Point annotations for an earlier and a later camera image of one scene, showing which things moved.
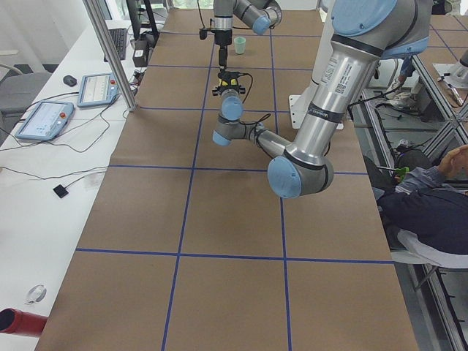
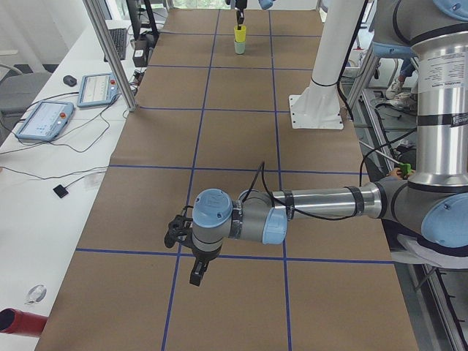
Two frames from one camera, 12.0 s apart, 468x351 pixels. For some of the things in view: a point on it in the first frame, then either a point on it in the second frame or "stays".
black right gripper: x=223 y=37 to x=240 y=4
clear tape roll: x=36 y=294 stays
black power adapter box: x=140 y=54 stays
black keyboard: x=119 y=37 stays
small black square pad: x=60 y=191 stays
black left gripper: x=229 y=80 to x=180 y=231
